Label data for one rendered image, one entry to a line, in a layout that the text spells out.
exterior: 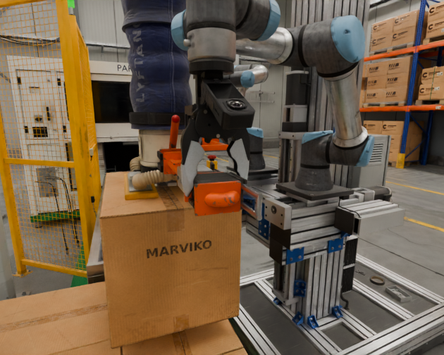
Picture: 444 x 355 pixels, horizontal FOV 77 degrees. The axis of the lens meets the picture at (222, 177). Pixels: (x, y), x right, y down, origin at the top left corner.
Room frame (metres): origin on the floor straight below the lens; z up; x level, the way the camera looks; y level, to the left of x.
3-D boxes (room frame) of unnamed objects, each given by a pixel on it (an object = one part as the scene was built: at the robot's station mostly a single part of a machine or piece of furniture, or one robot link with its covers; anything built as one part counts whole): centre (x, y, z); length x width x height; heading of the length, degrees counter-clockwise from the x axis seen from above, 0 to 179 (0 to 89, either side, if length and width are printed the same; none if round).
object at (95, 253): (2.35, 1.06, 0.50); 2.31 x 0.05 x 0.19; 21
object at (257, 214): (0.52, -0.01, 1.20); 0.31 x 0.03 x 0.05; 19
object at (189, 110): (0.47, 0.02, 1.34); 0.09 x 0.08 x 0.12; 19
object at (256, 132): (1.58, -0.17, 1.20); 0.13 x 0.12 x 0.14; 67
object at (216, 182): (0.45, 0.02, 1.20); 0.08 x 0.07 x 0.05; 19
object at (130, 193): (0.98, 0.30, 1.10); 0.34 x 0.10 x 0.05; 19
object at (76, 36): (2.88, 1.36, 1.05); 1.17 x 0.10 x 2.10; 21
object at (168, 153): (0.78, 0.13, 1.20); 0.10 x 0.08 x 0.06; 109
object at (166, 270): (1.02, 0.23, 0.87); 0.60 x 0.40 x 0.40; 21
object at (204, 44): (0.47, 0.02, 1.42); 0.08 x 0.08 x 0.05
